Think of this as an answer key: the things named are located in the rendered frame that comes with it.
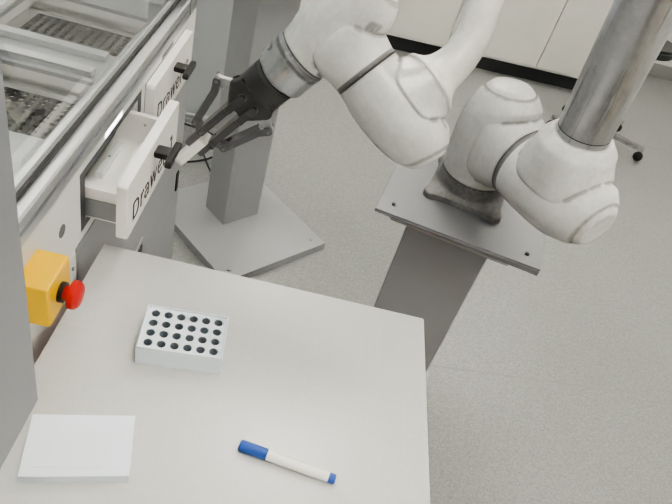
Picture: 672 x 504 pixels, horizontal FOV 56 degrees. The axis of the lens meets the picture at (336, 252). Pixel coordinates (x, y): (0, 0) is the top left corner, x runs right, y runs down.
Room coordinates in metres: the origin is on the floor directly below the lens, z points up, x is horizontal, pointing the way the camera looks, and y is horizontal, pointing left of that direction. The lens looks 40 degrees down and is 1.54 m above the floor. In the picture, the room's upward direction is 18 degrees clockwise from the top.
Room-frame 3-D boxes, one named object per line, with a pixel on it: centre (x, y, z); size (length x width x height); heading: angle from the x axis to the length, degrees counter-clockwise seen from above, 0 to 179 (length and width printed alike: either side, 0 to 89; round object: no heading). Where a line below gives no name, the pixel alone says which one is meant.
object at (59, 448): (0.40, 0.23, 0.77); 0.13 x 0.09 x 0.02; 110
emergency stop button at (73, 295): (0.55, 0.32, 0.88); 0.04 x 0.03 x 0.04; 7
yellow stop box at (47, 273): (0.54, 0.35, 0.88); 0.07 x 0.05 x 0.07; 7
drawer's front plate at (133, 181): (0.87, 0.36, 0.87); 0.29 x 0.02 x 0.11; 7
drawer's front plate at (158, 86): (1.18, 0.45, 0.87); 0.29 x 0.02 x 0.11; 7
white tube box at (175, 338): (0.61, 0.18, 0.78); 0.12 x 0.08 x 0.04; 102
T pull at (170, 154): (0.88, 0.33, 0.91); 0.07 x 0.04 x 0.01; 7
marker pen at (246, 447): (0.47, -0.03, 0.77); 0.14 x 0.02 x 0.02; 88
